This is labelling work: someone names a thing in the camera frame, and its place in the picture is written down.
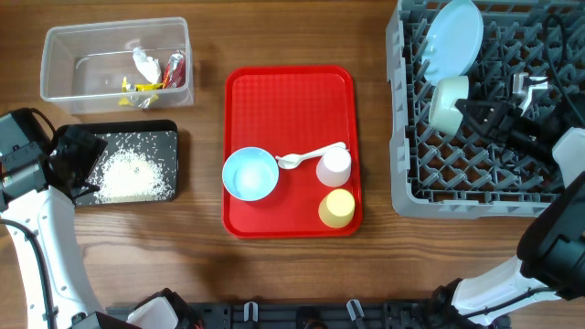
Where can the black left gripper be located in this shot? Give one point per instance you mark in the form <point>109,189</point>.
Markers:
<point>88,151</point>

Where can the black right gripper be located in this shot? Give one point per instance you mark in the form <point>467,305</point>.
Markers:
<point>501,116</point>

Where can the mint green bowl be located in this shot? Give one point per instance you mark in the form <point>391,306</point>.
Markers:
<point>443,115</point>

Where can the white rice pile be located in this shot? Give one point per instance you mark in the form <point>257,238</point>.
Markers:
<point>130,176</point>

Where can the yellow candy wrapper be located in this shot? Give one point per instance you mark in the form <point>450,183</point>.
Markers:
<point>142,96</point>

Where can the light blue plate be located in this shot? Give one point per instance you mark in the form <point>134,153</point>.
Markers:
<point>453,41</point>

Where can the white tissue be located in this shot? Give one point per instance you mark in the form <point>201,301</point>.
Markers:
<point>149,67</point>

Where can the red snack wrapper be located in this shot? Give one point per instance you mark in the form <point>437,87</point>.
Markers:
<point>175,71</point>

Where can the light blue bowl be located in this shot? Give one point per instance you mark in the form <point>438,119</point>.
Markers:
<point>250,174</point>

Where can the yellow plastic cup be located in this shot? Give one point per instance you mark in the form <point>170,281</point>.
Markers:
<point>337,209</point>

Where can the white plastic fork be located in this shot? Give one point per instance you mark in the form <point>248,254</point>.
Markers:
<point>291,161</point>

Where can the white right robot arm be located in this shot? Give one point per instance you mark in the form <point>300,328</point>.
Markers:
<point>549,260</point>

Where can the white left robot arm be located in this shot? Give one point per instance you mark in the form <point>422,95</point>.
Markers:
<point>38,192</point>

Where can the grey dishwasher rack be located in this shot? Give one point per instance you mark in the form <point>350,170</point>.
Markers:
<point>434,175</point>

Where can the black plastic bin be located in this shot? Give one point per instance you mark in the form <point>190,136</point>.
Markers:
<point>137,130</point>

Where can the clear plastic bin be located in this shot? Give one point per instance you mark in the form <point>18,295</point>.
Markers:
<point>82,66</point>

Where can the red plastic tray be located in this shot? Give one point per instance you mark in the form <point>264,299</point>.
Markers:
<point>290,110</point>

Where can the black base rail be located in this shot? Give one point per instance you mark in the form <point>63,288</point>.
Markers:
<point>409,314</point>

